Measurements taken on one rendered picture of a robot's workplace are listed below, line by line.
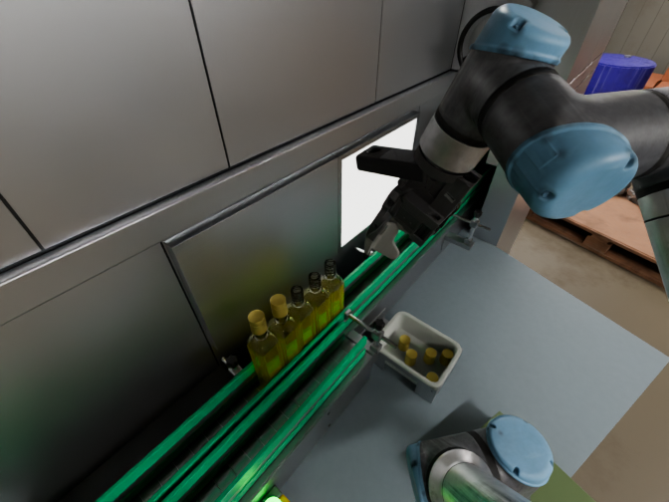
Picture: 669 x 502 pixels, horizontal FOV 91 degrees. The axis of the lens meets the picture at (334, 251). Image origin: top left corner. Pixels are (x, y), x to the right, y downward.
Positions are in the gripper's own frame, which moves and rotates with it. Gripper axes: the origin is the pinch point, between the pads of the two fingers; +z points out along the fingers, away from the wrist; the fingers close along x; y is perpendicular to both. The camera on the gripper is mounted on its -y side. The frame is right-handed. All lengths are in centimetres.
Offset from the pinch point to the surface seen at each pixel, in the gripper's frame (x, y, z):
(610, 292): 195, 112, 102
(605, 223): 250, 88, 93
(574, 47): 92, -1, -17
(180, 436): -40, -4, 44
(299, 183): 8.9, -25.1, 13.0
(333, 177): 21.2, -23.8, 16.5
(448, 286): 56, 21, 55
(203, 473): -41, 5, 41
